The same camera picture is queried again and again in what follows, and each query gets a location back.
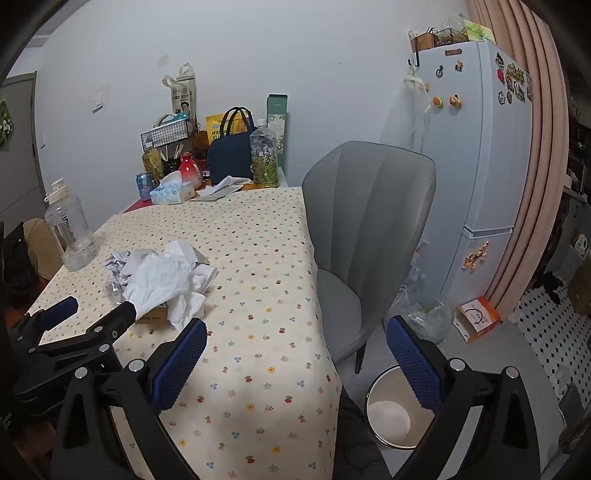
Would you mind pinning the white waste bin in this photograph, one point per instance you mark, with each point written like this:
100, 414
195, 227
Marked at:
392, 410

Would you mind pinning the cluster of fridge magnets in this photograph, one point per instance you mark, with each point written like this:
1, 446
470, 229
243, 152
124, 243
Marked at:
512, 78

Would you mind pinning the white light switch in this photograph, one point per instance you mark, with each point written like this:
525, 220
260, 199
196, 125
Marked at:
97, 103

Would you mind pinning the silver foil wrapper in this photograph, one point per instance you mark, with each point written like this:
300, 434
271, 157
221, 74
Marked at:
115, 272

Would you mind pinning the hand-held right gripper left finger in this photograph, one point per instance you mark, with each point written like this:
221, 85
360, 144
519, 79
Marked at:
180, 364

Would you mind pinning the grey upholstered chair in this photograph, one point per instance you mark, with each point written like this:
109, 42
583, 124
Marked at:
364, 221

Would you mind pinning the white crumpled paper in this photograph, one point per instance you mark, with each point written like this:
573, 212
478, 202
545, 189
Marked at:
228, 182

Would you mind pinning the white refrigerator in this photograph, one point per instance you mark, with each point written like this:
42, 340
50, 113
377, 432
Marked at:
466, 152

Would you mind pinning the red and white vase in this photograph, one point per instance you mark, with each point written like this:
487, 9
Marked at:
190, 173

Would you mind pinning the dark storage shelf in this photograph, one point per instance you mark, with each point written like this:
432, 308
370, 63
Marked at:
577, 152

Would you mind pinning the white hanging bag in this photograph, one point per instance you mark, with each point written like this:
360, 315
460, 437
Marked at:
420, 134

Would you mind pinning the floral cream tablecloth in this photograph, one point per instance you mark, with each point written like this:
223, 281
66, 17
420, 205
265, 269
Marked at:
258, 277

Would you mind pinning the yellow figure magnet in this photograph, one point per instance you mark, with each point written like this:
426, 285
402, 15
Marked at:
455, 101

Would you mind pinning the black jacket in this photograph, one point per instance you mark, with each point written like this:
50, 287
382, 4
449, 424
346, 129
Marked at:
18, 263

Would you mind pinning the black mesh holder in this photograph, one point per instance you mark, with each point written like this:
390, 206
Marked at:
171, 161

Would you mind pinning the green printed card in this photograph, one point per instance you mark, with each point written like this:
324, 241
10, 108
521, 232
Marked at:
480, 31

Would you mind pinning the orange and white box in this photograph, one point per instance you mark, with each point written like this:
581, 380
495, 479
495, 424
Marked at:
478, 318

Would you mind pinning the clear plastic water jug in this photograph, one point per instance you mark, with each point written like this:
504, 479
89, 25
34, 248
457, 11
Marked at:
69, 230

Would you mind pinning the black fridge hook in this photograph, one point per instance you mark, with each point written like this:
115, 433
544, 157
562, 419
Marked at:
417, 57

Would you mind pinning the brown wicker basket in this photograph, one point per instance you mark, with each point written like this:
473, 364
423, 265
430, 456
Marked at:
422, 41

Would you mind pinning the blue drink can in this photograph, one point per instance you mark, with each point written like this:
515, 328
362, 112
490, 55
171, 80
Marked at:
144, 184

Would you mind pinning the gold figure magnet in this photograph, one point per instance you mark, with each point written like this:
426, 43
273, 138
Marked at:
475, 256

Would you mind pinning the brown cardboard box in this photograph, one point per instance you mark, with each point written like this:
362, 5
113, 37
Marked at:
581, 290

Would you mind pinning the light blue packet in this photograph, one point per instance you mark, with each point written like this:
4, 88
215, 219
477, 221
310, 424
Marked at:
174, 118

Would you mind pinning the clear plastic bag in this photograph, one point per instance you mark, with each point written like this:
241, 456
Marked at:
427, 318

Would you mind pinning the navy lunch bag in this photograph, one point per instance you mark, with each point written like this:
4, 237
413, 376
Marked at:
228, 157

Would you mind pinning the tall green box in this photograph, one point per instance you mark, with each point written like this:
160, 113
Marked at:
277, 110

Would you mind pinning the pink curtain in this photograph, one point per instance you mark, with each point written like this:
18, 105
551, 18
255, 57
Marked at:
540, 184

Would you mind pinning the small black magnet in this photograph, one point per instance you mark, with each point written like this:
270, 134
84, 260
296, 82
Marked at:
438, 70

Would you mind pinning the large clear tea bottle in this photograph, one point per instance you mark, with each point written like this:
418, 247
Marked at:
264, 157

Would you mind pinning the white tissue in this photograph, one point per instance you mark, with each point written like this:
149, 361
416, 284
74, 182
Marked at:
157, 277

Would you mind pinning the white printed tote bag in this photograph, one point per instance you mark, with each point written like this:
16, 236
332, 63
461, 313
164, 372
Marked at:
182, 99

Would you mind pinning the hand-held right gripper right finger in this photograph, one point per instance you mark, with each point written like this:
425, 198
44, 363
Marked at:
413, 364

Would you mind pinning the brown plush toy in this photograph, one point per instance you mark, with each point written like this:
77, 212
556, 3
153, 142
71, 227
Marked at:
202, 141

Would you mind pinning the grey door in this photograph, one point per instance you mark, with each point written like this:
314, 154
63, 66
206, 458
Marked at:
18, 152

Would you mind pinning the green hanging pouch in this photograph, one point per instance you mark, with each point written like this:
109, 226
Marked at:
5, 124

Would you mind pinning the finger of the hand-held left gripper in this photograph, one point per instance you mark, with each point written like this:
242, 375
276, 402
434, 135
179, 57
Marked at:
60, 312
111, 325

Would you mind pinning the tan fabric chair back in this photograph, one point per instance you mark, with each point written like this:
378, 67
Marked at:
44, 249

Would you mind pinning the yellow snack bag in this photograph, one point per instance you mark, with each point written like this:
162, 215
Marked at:
213, 127

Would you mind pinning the tan paper packet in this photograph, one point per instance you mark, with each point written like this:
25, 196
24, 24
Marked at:
154, 316

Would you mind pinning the blue and white tissue box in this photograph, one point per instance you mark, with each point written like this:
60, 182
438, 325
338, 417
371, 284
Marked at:
173, 191

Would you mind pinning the orange round magnet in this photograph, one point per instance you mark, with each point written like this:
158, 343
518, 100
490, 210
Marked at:
436, 101

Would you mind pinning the grey patterned flat packet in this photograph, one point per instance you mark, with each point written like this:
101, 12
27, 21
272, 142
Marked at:
210, 194

